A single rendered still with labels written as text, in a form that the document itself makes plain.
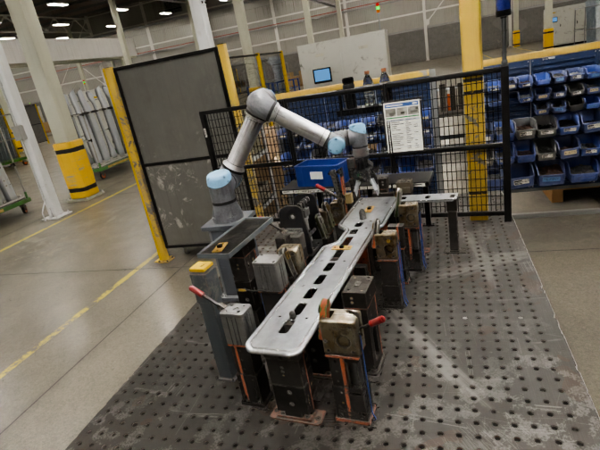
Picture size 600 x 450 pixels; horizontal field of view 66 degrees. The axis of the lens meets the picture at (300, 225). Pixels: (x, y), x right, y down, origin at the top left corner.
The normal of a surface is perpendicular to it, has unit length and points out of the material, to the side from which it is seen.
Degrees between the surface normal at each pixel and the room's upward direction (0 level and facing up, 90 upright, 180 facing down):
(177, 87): 89
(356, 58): 90
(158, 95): 90
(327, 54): 90
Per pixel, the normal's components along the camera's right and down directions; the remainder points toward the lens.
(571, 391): -0.17, -0.93
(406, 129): -0.37, 0.37
